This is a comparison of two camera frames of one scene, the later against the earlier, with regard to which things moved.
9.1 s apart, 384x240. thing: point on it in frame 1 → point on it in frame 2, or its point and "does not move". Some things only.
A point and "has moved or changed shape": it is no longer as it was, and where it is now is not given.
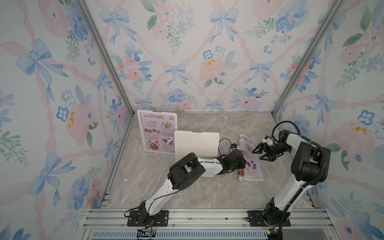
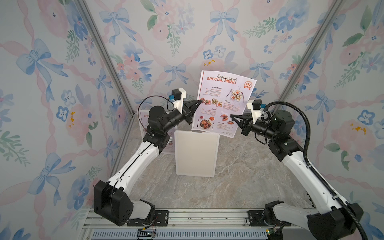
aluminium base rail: (213, 224) does not move
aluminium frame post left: (108, 57) does not move
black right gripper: (261, 146) → (246, 124)
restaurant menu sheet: (252, 171) → (223, 95)
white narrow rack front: (138, 111) has moved or changed shape
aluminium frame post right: (335, 7) does not move
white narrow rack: (203, 144) does not move
